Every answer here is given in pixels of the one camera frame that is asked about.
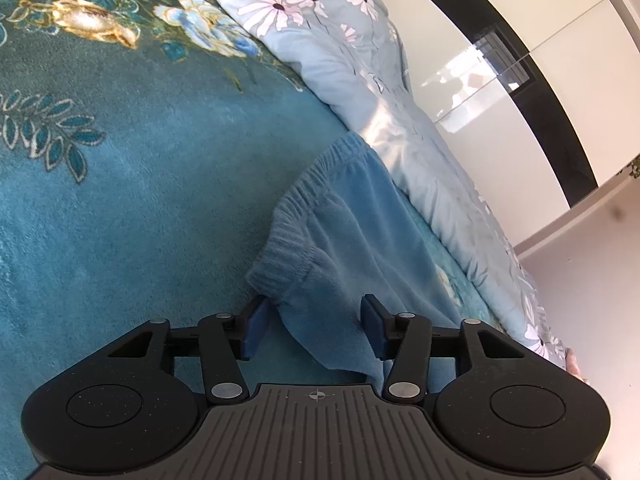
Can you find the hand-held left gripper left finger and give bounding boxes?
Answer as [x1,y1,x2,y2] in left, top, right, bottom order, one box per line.
[104,294,271,404]

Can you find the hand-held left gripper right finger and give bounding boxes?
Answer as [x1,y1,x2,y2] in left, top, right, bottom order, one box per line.
[361,294,527,405]

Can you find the blue fleece pants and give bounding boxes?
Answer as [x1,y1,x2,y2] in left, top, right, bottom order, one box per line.
[245,132,493,395]

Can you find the teal floral blanket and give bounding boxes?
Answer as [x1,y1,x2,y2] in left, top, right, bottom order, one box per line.
[0,0,503,480]

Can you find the light blue daisy quilt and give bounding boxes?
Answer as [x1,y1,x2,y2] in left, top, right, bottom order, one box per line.
[206,0,570,371]

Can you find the white glossy wardrobe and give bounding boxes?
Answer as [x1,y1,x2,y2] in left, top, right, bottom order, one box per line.
[350,0,640,248]

